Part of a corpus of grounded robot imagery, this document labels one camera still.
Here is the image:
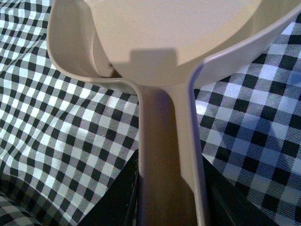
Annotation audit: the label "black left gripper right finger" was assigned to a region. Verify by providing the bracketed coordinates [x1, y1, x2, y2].
[203, 158, 277, 226]

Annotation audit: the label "beige plastic dustpan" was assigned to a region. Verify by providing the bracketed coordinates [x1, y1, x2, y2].
[47, 0, 301, 226]

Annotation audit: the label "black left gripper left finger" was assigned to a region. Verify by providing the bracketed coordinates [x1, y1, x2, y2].
[81, 150, 138, 226]

